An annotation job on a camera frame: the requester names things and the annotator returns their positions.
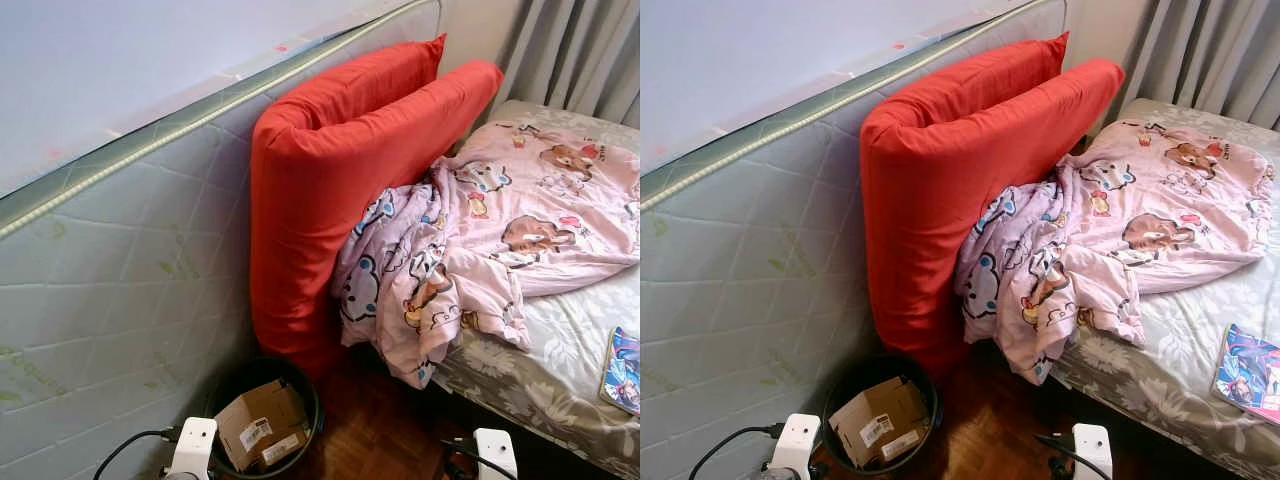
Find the colourful anime book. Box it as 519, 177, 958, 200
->
1211, 322, 1280, 427
599, 326, 641, 417

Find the pink cartoon print blanket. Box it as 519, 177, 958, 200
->
952, 119, 1277, 387
331, 120, 641, 390

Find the grey quilted upright mattress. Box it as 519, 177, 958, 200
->
0, 0, 442, 480
640, 0, 1068, 480

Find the bed with grey floral sheet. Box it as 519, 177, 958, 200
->
1048, 97, 1280, 480
430, 98, 641, 480

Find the grey curtain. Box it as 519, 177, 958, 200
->
1124, 0, 1280, 132
497, 0, 641, 127

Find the red cushion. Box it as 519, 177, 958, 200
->
249, 59, 505, 377
262, 33, 448, 131
860, 57, 1127, 377
872, 31, 1070, 127

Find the brown cardboard box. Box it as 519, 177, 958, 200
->
214, 379, 312, 473
828, 375, 930, 470

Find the black round waste bin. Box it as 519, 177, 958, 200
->
820, 354, 944, 477
205, 356, 325, 480

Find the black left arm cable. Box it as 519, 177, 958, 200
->
93, 427, 183, 480
688, 424, 787, 480

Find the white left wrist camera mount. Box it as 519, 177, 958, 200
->
769, 413, 822, 480
168, 417, 219, 480

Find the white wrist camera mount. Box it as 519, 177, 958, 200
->
1071, 423, 1114, 480
769, 413, 822, 480
168, 417, 219, 480
473, 428, 519, 480

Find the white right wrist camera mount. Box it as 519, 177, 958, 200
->
473, 428, 519, 480
1071, 423, 1114, 480

